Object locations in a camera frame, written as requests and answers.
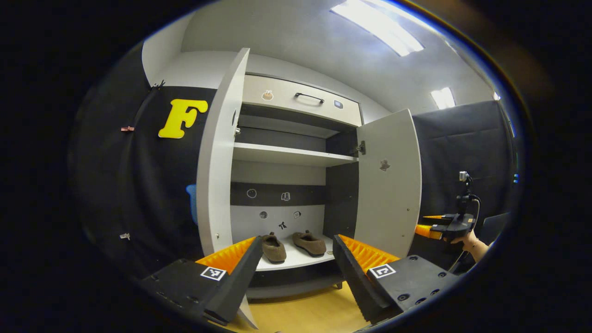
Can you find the white shoe cabinet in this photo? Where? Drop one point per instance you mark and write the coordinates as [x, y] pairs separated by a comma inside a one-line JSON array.
[[277, 173]]

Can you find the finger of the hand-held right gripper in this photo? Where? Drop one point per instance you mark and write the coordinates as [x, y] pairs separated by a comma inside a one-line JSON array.
[[423, 231], [434, 217]]

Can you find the brown fuzzy shoe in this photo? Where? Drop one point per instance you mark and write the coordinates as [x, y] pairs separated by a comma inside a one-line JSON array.
[[274, 249], [310, 243]]

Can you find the black backdrop cloth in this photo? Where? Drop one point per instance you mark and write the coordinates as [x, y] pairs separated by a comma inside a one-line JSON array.
[[453, 152], [138, 185]]

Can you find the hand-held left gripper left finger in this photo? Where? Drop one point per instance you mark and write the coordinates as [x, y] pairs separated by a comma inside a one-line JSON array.
[[240, 277]]

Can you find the beige cabinet drawer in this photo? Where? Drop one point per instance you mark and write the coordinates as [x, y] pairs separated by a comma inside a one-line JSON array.
[[314, 111]]

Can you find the small ceiling light panel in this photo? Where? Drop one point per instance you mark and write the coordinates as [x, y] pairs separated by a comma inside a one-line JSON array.
[[442, 98]]

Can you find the white cabinet shelf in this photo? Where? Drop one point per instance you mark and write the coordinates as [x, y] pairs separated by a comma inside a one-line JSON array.
[[286, 155], [296, 261]]

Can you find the black clip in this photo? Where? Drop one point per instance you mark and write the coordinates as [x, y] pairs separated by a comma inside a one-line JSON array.
[[157, 84]]

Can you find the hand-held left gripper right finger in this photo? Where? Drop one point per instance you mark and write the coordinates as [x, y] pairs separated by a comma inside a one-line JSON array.
[[354, 282]]

